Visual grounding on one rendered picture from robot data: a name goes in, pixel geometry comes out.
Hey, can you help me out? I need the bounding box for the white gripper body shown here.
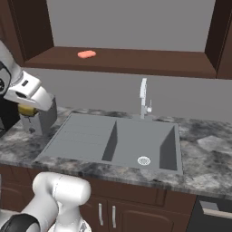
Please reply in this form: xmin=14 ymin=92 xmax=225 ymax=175
xmin=27 ymin=85 xmax=56 ymax=112

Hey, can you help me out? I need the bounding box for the yellow sponge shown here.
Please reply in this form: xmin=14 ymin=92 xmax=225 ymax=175
xmin=17 ymin=103 xmax=39 ymax=118

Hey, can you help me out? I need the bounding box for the grey double sink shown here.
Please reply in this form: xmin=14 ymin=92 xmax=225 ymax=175
xmin=34 ymin=111 xmax=184 ymax=177

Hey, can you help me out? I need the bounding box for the dark brown cabinet door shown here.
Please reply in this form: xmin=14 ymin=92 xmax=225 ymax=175
xmin=0 ymin=0 xmax=25 ymax=66
xmin=215 ymin=0 xmax=232 ymax=81

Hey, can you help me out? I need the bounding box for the black countertop appliance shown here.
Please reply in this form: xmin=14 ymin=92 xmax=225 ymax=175
xmin=0 ymin=95 xmax=22 ymax=138

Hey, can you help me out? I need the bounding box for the brown cupboard door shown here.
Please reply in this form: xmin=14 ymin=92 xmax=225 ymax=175
xmin=0 ymin=165 xmax=36 ymax=213
xmin=79 ymin=195 xmax=109 ymax=232
xmin=107 ymin=200 xmax=194 ymax=232

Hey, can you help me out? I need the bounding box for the silver tap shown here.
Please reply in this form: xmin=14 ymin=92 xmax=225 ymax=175
xmin=139 ymin=77 xmax=153 ymax=121

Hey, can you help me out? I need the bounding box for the brown drawer front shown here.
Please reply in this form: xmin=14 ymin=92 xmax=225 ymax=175
xmin=85 ymin=177 xmax=198 ymax=208

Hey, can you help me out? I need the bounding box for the black dishwasher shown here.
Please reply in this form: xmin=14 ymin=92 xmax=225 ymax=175
xmin=186 ymin=195 xmax=232 ymax=232

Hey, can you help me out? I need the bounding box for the dark brown open wall cabinet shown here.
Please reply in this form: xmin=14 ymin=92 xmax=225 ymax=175
xmin=8 ymin=0 xmax=232 ymax=80

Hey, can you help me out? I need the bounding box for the silver cupboard handle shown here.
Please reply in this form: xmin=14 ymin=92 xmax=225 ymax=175
xmin=98 ymin=202 xmax=104 ymax=227
xmin=111 ymin=205 xmax=118 ymax=229

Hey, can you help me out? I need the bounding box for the silver dishwasher handle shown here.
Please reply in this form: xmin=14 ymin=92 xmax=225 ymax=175
xmin=199 ymin=200 xmax=232 ymax=220

